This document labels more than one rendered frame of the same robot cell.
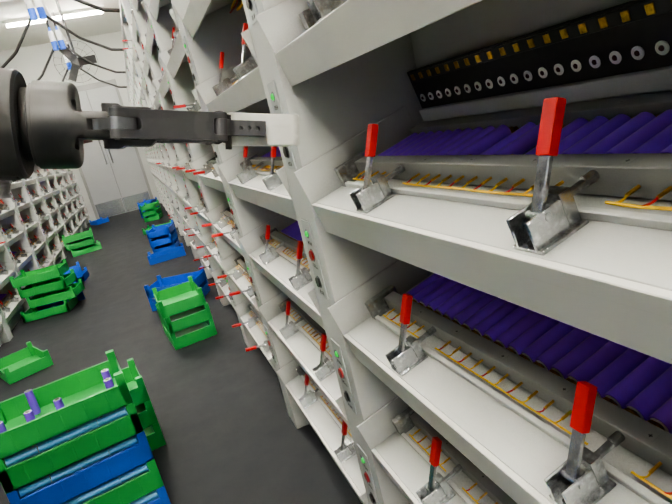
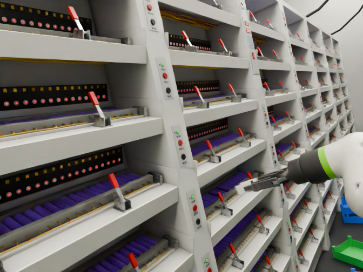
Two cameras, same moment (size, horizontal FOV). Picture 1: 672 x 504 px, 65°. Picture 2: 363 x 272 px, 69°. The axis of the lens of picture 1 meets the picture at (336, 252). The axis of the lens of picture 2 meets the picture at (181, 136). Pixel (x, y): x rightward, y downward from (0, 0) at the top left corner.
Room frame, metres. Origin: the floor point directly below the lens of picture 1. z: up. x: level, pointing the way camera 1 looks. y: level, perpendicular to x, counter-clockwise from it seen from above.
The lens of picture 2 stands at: (1.18, 0.69, 1.13)
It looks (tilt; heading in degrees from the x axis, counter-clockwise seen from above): 3 degrees down; 237
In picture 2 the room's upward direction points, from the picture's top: 13 degrees counter-clockwise
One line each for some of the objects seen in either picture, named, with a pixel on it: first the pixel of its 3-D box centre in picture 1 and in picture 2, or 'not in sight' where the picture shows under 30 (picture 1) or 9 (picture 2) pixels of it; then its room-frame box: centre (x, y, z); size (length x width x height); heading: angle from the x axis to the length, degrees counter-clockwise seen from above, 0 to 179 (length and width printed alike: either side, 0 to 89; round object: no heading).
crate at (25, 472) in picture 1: (70, 428); not in sight; (1.17, 0.73, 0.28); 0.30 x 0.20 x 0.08; 116
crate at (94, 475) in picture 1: (81, 455); not in sight; (1.17, 0.73, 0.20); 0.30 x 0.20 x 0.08; 116
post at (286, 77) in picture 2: not in sight; (290, 128); (-0.54, -0.49, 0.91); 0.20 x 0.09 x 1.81; 108
